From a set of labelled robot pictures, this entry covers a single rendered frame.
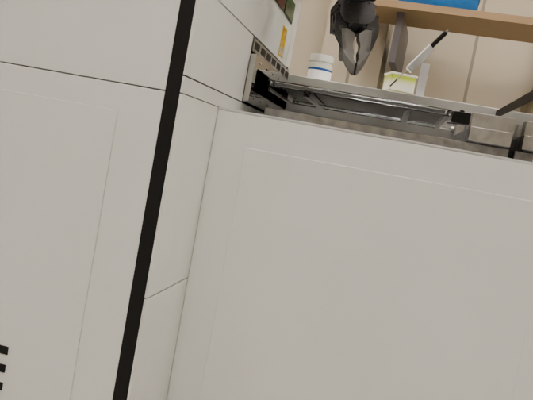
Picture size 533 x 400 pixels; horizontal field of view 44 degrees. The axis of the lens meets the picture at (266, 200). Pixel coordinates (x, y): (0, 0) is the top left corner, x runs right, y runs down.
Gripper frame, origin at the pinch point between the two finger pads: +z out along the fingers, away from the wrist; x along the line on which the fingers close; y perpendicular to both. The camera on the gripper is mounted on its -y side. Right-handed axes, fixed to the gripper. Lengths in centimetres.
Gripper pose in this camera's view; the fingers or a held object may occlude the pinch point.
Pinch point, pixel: (354, 67)
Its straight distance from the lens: 132.6
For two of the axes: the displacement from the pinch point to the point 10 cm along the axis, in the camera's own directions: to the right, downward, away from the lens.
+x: -9.9, -0.4, -1.6
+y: -1.7, 0.5, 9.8
